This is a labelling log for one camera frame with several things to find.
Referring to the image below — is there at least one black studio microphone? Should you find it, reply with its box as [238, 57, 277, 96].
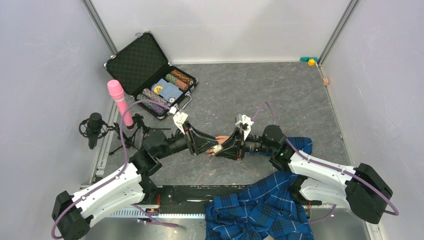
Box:
[78, 112, 110, 150]

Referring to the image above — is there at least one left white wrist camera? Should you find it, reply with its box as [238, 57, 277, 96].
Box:
[172, 111, 188, 135]

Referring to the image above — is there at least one black tripod stand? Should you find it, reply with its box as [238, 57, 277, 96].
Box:
[108, 113, 171, 156]

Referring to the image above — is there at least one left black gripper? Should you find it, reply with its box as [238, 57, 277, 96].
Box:
[156, 120, 219, 160]

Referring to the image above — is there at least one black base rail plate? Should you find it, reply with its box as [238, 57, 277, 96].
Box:
[140, 184, 246, 214]

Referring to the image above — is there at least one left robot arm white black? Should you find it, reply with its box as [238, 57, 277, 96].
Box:
[51, 121, 219, 240]

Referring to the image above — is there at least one yellow cube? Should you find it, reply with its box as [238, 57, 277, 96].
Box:
[307, 58, 316, 66]

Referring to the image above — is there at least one open black poker chip case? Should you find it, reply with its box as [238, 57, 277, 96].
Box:
[104, 31, 198, 120]

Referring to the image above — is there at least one mannequin hand with painted nails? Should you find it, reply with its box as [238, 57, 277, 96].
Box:
[206, 135, 230, 156]

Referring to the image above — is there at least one blue plaid shirt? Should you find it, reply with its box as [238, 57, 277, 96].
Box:
[204, 136, 315, 240]

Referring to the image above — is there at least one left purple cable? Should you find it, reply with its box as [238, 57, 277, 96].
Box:
[50, 99, 181, 240]

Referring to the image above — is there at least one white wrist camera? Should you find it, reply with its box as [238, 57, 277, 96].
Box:
[235, 114, 254, 141]
[172, 111, 188, 135]

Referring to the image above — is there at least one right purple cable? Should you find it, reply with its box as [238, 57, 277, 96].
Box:
[251, 100, 400, 225]

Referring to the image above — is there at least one teal block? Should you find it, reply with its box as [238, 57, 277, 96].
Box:
[299, 56, 319, 62]

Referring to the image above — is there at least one pink microphone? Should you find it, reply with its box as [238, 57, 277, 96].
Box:
[107, 79, 134, 129]

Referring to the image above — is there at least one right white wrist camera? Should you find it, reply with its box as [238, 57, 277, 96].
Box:
[235, 114, 254, 141]

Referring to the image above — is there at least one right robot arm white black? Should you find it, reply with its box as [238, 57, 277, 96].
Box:
[209, 125, 393, 224]

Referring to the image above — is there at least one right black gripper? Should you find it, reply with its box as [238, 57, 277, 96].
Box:
[215, 127, 275, 161]

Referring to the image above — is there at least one nail polish bottle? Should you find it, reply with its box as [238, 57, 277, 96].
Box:
[211, 144, 223, 154]

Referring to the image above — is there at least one purple cable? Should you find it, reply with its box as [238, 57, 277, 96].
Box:
[50, 99, 181, 240]
[251, 100, 400, 225]

